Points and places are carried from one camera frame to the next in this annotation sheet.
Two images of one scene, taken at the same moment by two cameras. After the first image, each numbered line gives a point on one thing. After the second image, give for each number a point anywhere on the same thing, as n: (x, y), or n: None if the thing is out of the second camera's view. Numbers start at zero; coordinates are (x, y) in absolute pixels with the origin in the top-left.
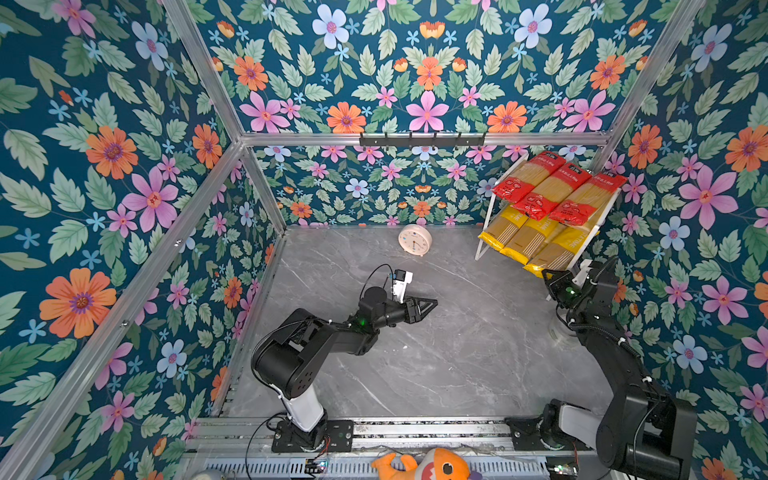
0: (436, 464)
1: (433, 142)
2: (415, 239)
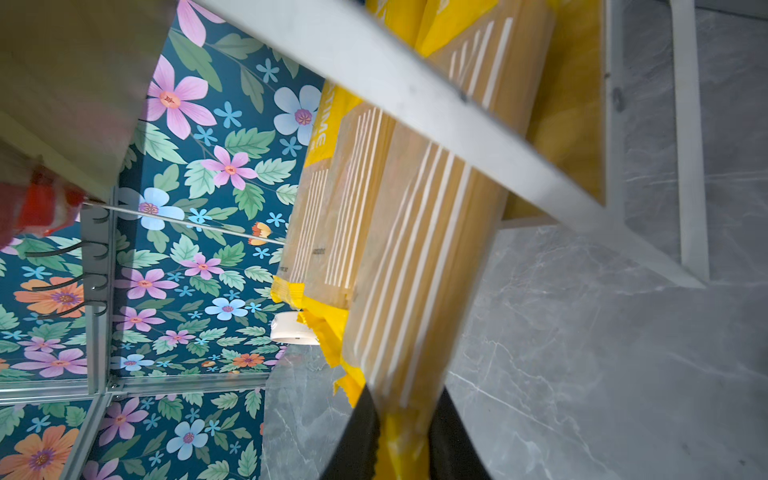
0: None
1: (95, 281)
2: (286, 327)
